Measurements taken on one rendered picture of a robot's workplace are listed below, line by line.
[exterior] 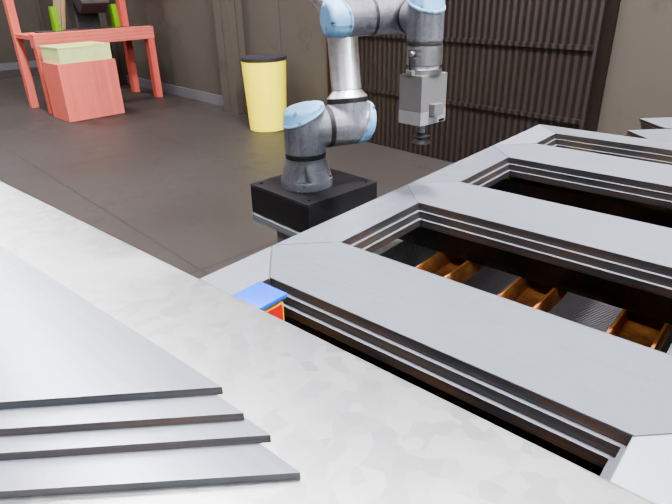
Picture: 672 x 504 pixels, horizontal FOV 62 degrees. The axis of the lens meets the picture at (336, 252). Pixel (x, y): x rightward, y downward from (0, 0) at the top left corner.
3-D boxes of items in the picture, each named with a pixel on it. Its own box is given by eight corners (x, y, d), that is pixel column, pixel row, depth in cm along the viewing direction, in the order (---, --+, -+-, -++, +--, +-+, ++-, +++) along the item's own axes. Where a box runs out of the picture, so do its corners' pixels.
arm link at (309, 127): (279, 149, 162) (275, 101, 156) (321, 143, 167) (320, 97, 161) (292, 159, 152) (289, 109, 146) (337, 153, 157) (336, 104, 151)
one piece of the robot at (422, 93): (432, 59, 110) (428, 140, 117) (460, 55, 116) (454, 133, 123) (395, 56, 117) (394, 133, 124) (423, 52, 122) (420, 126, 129)
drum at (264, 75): (273, 121, 590) (268, 52, 560) (299, 127, 561) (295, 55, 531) (237, 128, 563) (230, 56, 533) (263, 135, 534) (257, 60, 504)
